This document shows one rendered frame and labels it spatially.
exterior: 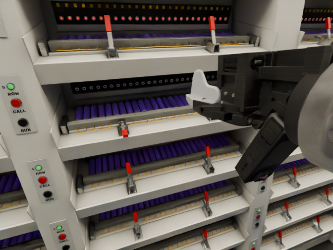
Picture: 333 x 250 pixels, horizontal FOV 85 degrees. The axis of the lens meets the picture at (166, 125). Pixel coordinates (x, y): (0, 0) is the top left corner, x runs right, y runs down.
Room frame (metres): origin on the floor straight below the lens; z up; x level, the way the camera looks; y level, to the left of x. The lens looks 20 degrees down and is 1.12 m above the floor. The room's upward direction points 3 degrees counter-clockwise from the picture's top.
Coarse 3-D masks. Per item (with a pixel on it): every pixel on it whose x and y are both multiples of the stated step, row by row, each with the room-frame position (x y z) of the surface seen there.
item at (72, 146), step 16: (80, 96) 0.57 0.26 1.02; (96, 96) 0.59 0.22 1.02; (64, 112) 0.53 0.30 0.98; (64, 128) 0.44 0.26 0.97; (112, 128) 0.47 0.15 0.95; (128, 128) 0.47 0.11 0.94; (144, 128) 0.48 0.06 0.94; (160, 128) 0.48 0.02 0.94; (176, 128) 0.48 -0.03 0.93; (192, 128) 0.50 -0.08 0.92; (208, 128) 0.52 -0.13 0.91; (224, 128) 0.54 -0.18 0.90; (64, 144) 0.41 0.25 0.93; (80, 144) 0.41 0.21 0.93; (96, 144) 0.42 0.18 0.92; (112, 144) 0.43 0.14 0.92; (128, 144) 0.45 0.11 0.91; (144, 144) 0.46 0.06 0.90; (64, 160) 0.41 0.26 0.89
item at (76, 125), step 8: (144, 112) 0.51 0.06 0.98; (152, 112) 0.51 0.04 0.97; (160, 112) 0.52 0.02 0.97; (168, 112) 0.52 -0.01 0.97; (176, 112) 0.53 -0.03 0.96; (184, 112) 0.54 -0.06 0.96; (192, 112) 0.54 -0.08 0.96; (80, 120) 0.47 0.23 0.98; (88, 120) 0.47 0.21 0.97; (96, 120) 0.47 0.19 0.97; (104, 120) 0.47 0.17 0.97; (112, 120) 0.48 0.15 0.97; (128, 120) 0.49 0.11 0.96; (136, 120) 0.50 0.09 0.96; (160, 120) 0.50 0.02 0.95; (72, 128) 0.45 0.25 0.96; (80, 128) 0.46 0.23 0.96; (104, 128) 0.46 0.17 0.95
